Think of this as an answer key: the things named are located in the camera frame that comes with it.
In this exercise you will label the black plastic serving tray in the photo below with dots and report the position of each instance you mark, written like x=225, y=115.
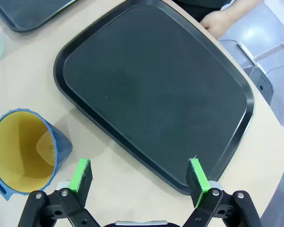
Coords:
x=26, y=11
x=156, y=94

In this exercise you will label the blue cup with yellow inside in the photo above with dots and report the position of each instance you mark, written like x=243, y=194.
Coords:
x=21, y=146

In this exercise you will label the person in black t-shirt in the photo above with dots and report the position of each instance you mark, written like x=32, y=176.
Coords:
x=198, y=7

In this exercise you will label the person's left hand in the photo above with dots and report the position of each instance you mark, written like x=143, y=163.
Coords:
x=217, y=22

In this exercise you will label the person's left forearm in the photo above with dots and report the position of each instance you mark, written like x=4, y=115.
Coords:
x=243, y=8

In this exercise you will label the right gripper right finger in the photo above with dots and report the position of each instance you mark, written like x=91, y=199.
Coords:
x=198, y=179

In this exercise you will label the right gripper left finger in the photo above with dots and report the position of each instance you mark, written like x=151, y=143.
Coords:
x=81, y=175

